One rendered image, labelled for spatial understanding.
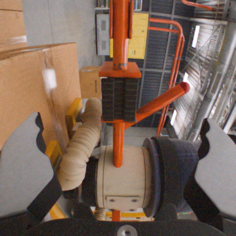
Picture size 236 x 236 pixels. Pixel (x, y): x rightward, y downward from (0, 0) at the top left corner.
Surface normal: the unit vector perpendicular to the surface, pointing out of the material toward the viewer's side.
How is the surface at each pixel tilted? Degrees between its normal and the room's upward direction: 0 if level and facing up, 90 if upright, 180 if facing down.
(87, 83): 90
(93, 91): 90
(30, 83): 0
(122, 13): 77
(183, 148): 94
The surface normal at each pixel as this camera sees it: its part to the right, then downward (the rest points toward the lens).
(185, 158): -0.10, -0.57
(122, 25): 0.21, 0.53
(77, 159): 0.54, -0.55
